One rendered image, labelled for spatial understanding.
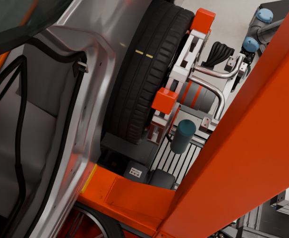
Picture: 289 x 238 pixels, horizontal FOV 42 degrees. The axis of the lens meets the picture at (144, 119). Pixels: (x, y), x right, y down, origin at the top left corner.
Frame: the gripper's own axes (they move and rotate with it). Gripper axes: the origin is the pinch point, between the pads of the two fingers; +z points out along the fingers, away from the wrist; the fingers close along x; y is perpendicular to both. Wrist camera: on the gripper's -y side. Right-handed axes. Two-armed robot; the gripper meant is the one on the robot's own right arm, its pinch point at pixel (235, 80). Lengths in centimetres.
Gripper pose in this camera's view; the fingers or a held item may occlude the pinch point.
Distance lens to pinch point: 186.7
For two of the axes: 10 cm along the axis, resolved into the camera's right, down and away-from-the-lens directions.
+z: -4.1, 8.1, -4.2
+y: 0.9, -4.3, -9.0
